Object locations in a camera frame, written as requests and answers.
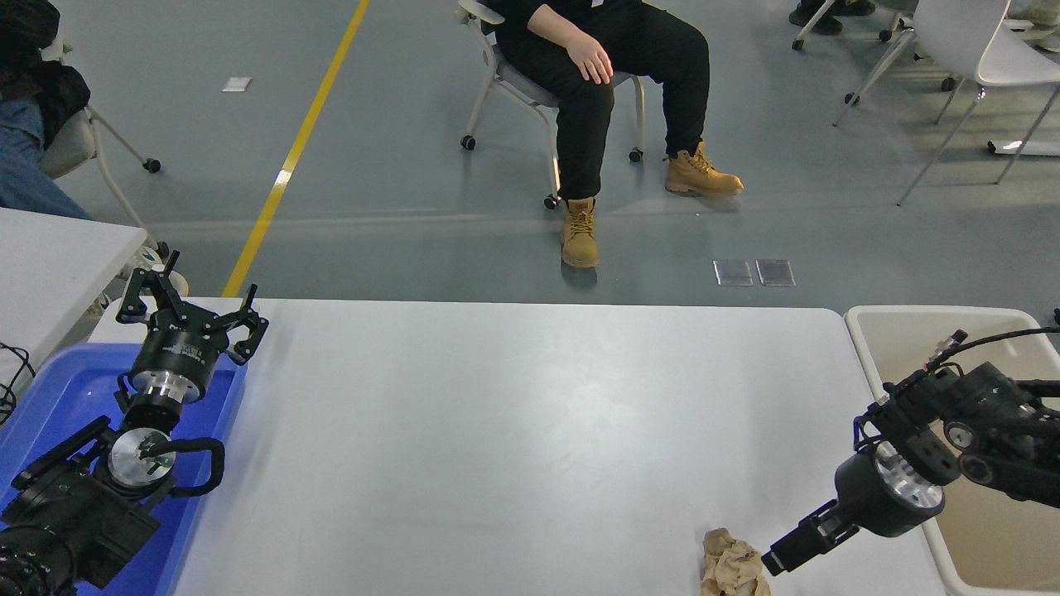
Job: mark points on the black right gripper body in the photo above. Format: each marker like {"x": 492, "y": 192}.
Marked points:
{"x": 865, "y": 497}

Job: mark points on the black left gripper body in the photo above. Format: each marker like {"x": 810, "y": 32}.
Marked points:
{"x": 178, "y": 352}

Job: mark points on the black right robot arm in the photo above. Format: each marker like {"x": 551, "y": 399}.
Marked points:
{"x": 994, "y": 414}

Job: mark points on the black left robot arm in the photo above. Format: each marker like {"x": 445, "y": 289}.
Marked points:
{"x": 74, "y": 513}

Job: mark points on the person's right forearm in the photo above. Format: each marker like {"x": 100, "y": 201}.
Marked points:
{"x": 553, "y": 23}

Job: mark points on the person's right hand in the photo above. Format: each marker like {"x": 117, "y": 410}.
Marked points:
{"x": 592, "y": 62}

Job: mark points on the crumpled tan paper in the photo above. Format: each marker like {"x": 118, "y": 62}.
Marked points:
{"x": 733, "y": 567}

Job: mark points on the blue plastic tray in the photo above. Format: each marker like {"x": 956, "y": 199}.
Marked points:
{"x": 74, "y": 389}

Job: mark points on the white side table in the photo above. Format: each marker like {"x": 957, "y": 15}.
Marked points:
{"x": 58, "y": 265}

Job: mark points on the large pale plastic bin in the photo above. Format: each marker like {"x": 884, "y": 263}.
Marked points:
{"x": 894, "y": 339}

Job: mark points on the white-framed wheeled chair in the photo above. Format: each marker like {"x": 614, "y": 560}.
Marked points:
{"x": 70, "y": 141}

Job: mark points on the person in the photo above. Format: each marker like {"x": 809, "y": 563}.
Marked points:
{"x": 654, "y": 50}
{"x": 828, "y": 18}
{"x": 21, "y": 174}

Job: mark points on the metal floor plate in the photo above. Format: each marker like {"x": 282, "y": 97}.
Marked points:
{"x": 775, "y": 272}
{"x": 733, "y": 273}

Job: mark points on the grey padded wheeled chair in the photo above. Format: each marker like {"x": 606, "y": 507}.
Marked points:
{"x": 517, "y": 83}

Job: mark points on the white flat stand base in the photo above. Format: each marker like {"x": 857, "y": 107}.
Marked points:
{"x": 1023, "y": 147}

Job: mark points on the white plastic shell chair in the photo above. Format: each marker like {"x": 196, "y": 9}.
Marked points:
{"x": 961, "y": 33}

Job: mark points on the white-legged wheeled chair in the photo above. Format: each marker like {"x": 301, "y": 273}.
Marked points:
{"x": 894, "y": 7}

